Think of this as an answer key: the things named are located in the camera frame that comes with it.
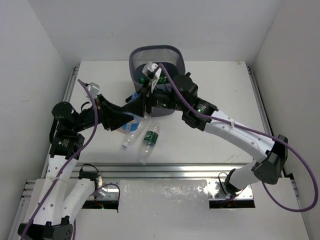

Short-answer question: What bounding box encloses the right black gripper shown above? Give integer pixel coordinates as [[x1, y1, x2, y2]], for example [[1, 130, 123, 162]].
[[123, 76, 187, 116]]

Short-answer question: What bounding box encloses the clear bottle colourful label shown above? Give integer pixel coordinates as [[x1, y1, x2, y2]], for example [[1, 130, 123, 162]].
[[121, 92, 145, 133]]

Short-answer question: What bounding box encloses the clear bottle white cap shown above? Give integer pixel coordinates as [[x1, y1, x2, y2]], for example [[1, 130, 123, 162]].
[[122, 131, 141, 149]]

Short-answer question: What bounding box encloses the green plastic bottle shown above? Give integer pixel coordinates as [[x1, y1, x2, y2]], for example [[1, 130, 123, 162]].
[[138, 76, 169, 85]]

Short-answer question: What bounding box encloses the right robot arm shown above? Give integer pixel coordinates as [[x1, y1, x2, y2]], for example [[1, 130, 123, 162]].
[[125, 73, 288, 196]]

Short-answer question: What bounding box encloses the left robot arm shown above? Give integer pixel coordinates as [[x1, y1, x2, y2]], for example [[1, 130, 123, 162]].
[[17, 94, 133, 240]]

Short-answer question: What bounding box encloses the grey mesh waste bin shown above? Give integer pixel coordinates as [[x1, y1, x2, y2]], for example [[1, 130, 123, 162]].
[[129, 45, 186, 118]]

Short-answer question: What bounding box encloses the clear bottle dark green label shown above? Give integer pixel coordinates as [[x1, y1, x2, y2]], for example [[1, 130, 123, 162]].
[[138, 120, 161, 165]]

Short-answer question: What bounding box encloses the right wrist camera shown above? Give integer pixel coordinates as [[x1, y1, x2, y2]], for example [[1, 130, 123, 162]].
[[142, 62, 162, 93]]

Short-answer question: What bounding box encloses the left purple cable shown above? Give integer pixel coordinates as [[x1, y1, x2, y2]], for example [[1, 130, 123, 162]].
[[19, 79, 121, 240]]

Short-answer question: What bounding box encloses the left aluminium side rail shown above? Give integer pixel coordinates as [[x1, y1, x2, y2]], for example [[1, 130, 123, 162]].
[[41, 65, 80, 179]]

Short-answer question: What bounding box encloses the aluminium side rail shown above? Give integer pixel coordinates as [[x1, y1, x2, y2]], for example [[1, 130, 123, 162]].
[[41, 65, 80, 179], [246, 65, 274, 136]]

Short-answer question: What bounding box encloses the aluminium front rail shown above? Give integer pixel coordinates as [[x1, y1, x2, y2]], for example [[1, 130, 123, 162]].
[[70, 163, 244, 202]]

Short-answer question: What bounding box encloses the right aluminium side rail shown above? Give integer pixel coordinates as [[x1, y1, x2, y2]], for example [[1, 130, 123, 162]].
[[246, 65, 274, 136]]

